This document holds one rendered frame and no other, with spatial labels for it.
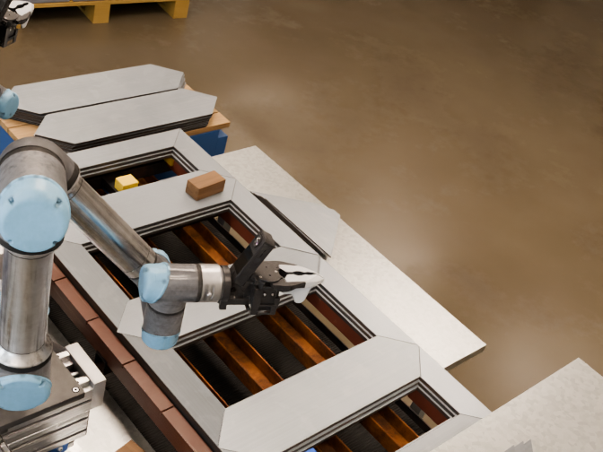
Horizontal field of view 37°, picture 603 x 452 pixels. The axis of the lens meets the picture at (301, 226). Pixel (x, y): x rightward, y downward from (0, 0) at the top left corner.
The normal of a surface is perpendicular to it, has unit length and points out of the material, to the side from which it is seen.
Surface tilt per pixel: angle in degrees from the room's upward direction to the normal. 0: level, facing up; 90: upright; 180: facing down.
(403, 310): 0
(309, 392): 0
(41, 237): 82
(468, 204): 0
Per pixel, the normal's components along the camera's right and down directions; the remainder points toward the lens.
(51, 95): 0.23, -0.78
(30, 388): 0.21, 0.73
